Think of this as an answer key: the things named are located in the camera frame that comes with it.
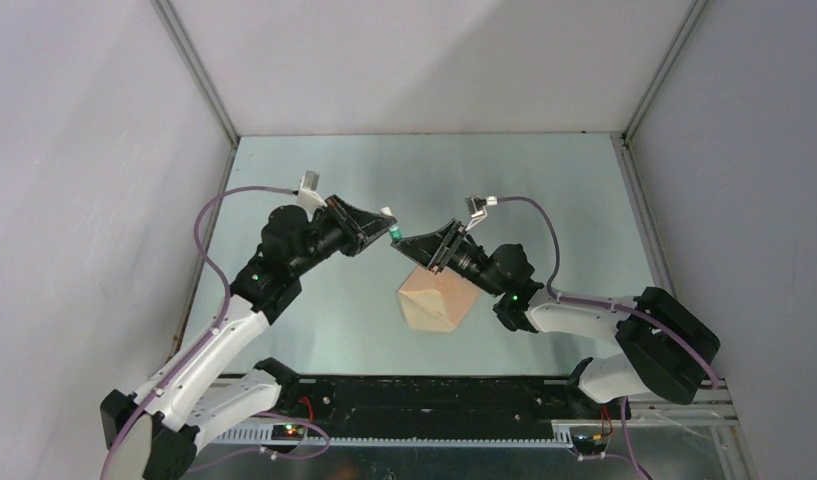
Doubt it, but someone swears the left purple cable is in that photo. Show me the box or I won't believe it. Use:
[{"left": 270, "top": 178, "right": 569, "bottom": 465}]
[{"left": 99, "top": 186, "right": 333, "bottom": 480}]

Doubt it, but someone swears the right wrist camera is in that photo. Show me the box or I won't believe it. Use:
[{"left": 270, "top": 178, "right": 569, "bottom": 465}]
[{"left": 465, "top": 195, "right": 498, "bottom": 231}]

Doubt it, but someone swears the tan paper envelope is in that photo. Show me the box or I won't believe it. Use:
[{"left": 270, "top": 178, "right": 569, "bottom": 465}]
[{"left": 397, "top": 267, "right": 482, "bottom": 333}]

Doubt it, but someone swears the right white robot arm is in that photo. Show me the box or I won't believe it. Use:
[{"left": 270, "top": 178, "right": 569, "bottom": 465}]
[{"left": 392, "top": 220, "right": 721, "bottom": 418}]

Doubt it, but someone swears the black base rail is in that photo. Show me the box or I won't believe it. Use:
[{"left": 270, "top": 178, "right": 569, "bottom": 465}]
[{"left": 274, "top": 375, "right": 619, "bottom": 442}]

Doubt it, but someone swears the white green glue stick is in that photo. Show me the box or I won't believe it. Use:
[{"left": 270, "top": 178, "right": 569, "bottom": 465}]
[{"left": 388, "top": 225, "right": 403, "bottom": 241}]

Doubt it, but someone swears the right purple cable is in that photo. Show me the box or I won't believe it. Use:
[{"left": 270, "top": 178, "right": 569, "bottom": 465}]
[{"left": 487, "top": 195, "right": 722, "bottom": 480}]

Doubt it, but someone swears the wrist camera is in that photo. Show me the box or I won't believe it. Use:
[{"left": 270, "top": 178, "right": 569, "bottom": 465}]
[
  {"left": 296, "top": 170, "right": 326, "bottom": 215},
  {"left": 465, "top": 195, "right": 498, "bottom": 231}
]

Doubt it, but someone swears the purple cable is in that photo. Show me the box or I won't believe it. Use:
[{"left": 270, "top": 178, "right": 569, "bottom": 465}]
[
  {"left": 487, "top": 195, "right": 722, "bottom": 480},
  {"left": 99, "top": 186, "right": 333, "bottom": 480}
]

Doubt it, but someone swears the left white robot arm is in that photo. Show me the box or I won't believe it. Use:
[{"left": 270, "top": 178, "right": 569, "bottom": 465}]
[{"left": 100, "top": 190, "right": 397, "bottom": 479}]

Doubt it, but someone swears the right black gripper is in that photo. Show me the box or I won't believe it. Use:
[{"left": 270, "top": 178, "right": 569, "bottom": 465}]
[{"left": 393, "top": 218, "right": 505, "bottom": 298}]

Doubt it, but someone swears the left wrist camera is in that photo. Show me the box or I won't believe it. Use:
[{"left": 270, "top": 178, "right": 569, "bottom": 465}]
[{"left": 296, "top": 170, "right": 326, "bottom": 215}]

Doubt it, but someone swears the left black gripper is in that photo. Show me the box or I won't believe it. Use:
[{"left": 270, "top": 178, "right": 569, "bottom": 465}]
[{"left": 290, "top": 194, "right": 396, "bottom": 277}]

